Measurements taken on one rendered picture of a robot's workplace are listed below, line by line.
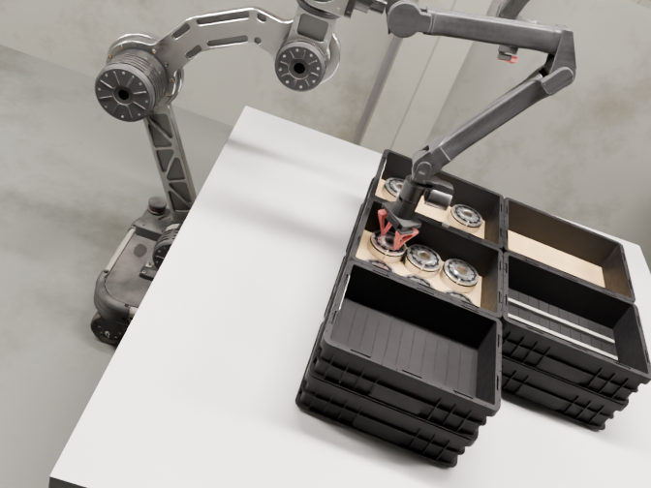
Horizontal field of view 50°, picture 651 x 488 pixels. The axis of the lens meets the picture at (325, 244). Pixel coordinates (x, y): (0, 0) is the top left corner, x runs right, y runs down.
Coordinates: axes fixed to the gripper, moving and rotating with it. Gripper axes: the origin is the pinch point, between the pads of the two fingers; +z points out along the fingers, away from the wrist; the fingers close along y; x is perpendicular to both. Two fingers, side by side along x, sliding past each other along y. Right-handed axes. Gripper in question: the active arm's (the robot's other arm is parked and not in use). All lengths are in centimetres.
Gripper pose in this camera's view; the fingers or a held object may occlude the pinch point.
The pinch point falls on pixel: (389, 239)
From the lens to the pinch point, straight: 189.3
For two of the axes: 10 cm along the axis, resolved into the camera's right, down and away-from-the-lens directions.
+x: -8.1, 1.4, -5.7
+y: -5.1, -6.4, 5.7
